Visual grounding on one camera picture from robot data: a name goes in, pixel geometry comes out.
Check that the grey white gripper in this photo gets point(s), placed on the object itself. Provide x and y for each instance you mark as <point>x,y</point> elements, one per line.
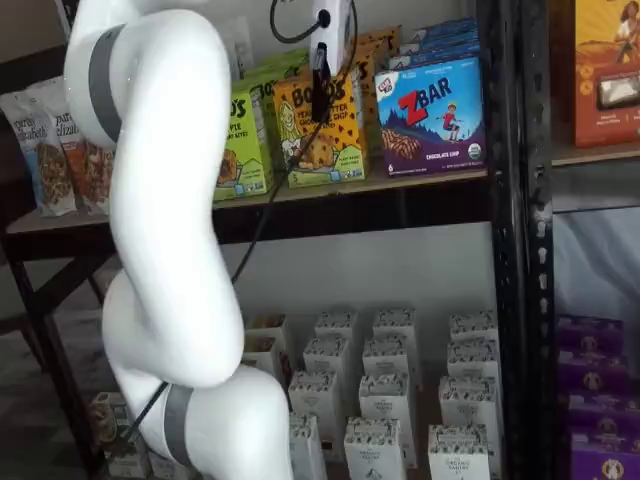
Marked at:
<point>337,30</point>

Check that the orange Bobo's peanut butter box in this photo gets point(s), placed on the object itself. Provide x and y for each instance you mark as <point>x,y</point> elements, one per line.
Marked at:
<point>385,42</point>
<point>350,150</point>
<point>367,110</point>

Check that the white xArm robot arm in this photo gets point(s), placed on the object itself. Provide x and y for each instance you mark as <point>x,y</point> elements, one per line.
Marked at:
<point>165,200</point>

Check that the green Bobo's apple pie box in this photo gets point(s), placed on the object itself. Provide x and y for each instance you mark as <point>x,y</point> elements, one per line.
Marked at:
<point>280,65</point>
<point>262,90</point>
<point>245,150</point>

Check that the blue ZBAR chocolate chip box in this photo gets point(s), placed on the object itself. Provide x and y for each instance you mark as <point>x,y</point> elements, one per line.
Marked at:
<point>430,125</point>
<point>445,32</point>
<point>435,52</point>

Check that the wooden shelf board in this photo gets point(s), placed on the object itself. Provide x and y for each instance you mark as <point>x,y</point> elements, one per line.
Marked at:
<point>400,179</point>

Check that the white patterned pantry box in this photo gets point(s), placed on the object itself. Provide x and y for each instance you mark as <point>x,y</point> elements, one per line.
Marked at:
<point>327,357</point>
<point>372,450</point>
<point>337,325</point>
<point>472,357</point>
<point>457,455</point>
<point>387,357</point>
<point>472,325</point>
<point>312,400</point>
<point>305,450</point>
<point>385,400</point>
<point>395,325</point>
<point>470,400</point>

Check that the yellow purely elizabeth box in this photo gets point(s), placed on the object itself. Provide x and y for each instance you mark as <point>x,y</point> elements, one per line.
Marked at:
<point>267,327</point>
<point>265,357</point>

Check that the black metal shelf rack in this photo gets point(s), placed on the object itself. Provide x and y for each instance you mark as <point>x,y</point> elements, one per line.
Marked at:
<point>505,250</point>

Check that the orange box with woman print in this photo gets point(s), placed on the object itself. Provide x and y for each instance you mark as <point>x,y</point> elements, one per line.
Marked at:
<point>605,75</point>

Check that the purple snack box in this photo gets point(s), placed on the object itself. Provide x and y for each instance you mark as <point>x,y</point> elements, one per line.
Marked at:
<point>605,465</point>
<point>592,375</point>
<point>605,420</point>
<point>590,335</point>

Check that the dark green granola box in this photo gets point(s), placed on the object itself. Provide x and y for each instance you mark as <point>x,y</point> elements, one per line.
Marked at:
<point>107,415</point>
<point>125,462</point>

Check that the purely elizabeth bag orange label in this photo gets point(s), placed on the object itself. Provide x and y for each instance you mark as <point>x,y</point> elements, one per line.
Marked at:
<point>75,170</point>

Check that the purely elizabeth bag blue label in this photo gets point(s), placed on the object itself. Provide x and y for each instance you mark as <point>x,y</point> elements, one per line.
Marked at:
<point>30,190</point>

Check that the Purely Elizabeth small boxes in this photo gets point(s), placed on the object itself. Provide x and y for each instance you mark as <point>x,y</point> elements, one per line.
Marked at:
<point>429,400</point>

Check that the white plastic sheet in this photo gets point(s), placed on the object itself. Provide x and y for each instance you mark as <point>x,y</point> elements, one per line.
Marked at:
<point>600,265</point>

